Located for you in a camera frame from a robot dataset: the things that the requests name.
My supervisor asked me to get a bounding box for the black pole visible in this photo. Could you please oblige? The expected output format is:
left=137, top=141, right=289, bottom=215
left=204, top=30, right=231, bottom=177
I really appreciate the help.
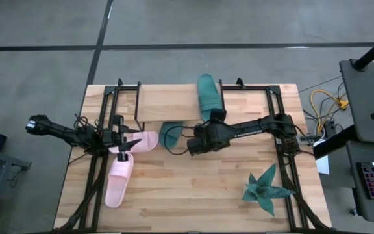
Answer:
left=351, top=29, right=374, bottom=72

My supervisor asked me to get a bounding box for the grey desk with keyboard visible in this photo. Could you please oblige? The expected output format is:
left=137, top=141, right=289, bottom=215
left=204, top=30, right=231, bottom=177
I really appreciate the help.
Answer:
left=345, top=141, right=374, bottom=225

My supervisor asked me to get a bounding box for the black aluminium table frame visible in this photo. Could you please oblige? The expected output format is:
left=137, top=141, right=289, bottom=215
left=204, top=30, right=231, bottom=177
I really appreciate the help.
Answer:
left=53, top=77, right=334, bottom=234

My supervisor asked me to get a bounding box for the green artificial plant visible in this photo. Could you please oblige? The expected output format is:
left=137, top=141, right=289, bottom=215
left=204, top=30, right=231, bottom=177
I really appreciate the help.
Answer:
left=241, top=164, right=297, bottom=218

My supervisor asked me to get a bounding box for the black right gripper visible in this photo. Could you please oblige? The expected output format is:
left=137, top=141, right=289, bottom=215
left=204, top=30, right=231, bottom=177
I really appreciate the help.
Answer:
left=186, top=109, right=230, bottom=157

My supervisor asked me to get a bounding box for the white paper sheet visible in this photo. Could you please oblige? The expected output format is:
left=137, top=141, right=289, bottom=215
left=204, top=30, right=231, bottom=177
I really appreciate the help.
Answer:
left=315, top=155, right=330, bottom=176

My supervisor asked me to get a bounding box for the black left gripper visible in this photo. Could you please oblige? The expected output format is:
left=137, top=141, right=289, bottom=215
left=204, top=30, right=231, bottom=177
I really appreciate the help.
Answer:
left=102, top=115, right=142, bottom=163

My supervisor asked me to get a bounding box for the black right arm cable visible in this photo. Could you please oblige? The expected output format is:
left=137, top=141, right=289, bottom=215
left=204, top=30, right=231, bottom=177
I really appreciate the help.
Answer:
left=163, top=125, right=195, bottom=156

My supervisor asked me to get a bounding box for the black diagonal bar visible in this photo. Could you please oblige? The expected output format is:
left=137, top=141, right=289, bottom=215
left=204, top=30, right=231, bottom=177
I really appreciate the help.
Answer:
left=312, top=125, right=358, bottom=160

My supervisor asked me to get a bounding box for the green rubber slide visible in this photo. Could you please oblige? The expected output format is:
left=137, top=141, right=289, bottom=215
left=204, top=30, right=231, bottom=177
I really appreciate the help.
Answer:
left=158, top=122, right=185, bottom=150
left=197, top=73, right=224, bottom=124

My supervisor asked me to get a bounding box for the grey power strip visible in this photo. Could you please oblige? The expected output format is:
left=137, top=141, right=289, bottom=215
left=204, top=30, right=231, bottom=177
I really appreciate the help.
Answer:
left=299, top=133, right=321, bottom=144

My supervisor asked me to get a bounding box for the grey metal stand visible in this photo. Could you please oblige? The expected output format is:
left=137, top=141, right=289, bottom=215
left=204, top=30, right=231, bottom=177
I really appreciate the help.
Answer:
left=0, top=148, right=32, bottom=234

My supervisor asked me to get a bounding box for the yellow cable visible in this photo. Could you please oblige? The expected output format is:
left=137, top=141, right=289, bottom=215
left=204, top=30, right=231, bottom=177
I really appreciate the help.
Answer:
left=309, top=90, right=349, bottom=128

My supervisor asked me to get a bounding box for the pink rubber slide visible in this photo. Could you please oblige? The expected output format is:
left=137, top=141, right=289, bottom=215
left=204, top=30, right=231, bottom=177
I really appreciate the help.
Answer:
left=105, top=152, right=135, bottom=208
left=108, top=131, right=159, bottom=154

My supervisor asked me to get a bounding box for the wooden shelf with black legs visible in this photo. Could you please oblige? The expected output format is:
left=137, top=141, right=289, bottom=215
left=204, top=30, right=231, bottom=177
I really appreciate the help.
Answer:
left=133, top=80, right=226, bottom=133

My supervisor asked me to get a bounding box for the grey desk with pole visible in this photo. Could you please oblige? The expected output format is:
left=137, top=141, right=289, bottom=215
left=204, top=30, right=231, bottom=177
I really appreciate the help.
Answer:
left=338, top=58, right=374, bottom=145

